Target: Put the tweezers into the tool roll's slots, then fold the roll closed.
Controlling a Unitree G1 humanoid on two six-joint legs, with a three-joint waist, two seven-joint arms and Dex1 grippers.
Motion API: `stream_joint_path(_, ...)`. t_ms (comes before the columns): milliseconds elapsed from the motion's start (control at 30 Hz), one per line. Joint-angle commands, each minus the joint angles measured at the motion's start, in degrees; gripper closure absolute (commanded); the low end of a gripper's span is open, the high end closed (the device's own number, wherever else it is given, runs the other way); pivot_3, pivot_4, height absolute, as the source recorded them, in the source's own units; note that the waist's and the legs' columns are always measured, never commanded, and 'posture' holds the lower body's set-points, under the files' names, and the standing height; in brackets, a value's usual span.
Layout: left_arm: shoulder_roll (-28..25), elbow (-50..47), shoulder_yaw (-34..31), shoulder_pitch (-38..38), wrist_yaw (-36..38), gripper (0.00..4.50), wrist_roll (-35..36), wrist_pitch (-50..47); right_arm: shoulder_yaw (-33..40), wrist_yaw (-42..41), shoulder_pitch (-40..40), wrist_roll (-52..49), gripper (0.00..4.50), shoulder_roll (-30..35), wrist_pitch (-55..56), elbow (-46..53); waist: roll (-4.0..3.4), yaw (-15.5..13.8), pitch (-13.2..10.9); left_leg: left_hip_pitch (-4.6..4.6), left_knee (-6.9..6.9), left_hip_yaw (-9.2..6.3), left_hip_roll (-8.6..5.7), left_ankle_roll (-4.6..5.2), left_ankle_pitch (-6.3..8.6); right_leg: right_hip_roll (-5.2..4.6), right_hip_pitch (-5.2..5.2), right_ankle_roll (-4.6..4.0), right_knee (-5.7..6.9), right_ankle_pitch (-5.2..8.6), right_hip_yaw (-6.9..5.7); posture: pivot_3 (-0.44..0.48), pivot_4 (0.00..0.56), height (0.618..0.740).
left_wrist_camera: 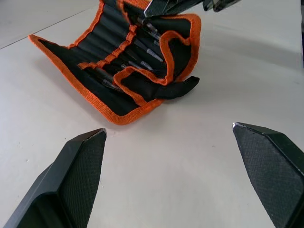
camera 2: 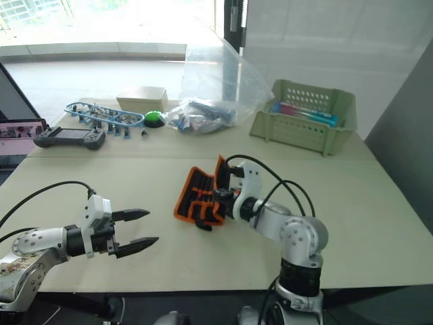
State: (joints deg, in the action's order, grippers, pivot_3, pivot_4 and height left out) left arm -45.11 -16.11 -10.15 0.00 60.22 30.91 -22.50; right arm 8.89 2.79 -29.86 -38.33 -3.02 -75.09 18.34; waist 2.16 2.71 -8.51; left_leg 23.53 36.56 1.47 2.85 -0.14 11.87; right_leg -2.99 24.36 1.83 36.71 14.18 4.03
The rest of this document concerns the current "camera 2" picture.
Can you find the orange and black tool roll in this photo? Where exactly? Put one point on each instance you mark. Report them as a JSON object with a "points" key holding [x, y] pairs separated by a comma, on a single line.
{"points": [[198, 189]]}

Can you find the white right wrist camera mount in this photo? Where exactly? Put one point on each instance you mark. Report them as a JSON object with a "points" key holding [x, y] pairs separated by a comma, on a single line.
{"points": [[252, 183]]}

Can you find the grey handheld controller with screen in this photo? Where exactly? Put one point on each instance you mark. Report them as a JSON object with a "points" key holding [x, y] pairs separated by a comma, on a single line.
{"points": [[69, 137]]}

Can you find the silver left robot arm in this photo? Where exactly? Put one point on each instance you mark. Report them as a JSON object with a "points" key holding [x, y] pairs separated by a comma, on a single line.
{"points": [[44, 238]]}

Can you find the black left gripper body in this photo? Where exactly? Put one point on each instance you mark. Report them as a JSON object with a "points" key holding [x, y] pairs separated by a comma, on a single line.
{"points": [[101, 241]]}

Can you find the beige lidded box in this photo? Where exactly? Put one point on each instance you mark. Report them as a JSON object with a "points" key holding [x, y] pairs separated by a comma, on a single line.
{"points": [[142, 98]]}

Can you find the black vertical post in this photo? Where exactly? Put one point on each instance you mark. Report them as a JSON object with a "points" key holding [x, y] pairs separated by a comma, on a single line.
{"points": [[235, 20]]}

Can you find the blue toy track assembly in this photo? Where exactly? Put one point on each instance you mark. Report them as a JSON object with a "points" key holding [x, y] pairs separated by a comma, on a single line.
{"points": [[101, 115]]}

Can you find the dark monitor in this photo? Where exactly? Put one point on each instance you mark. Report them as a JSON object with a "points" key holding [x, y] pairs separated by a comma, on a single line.
{"points": [[11, 98]]}

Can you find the pale green perforated plastic basket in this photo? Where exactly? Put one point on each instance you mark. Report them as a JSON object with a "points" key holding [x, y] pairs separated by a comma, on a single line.
{"points": [[291, 130]]}

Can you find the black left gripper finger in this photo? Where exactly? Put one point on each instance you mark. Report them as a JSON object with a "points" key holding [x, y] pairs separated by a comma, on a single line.
{"points": [[130, 215], [135, 247]]}

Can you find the pink tube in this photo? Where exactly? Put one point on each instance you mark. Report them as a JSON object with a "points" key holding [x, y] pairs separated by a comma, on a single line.
{"points": [[291, 109]]}

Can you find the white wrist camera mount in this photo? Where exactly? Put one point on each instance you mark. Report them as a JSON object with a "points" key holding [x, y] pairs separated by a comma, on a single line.
{"points": [[252, 183], [96, 206]]}

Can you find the pink lit display screen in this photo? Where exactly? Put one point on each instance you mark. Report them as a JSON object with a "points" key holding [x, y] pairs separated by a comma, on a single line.
{"points": [[17, 133]]}

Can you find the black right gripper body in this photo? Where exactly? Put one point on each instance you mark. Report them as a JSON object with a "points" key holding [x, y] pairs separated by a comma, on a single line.
{"points": [[225, 203]]}

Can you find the blue plastic parts bundle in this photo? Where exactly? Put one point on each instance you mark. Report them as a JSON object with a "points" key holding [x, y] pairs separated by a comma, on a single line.
{"points": [[206, 115]]}

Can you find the green dome push button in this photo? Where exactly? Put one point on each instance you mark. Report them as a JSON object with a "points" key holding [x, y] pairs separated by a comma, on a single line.
{"points": [[154, 117]]}

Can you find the clear plastic bag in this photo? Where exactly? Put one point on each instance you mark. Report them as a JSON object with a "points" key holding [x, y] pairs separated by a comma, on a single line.
{"points": [[216, 78]]}

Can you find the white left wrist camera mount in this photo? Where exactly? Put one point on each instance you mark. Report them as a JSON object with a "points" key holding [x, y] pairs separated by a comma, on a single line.
{"points": [[96, 206]]}

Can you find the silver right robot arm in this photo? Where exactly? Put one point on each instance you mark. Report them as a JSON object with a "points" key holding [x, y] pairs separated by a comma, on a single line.
{"points": [[297, 230]]}

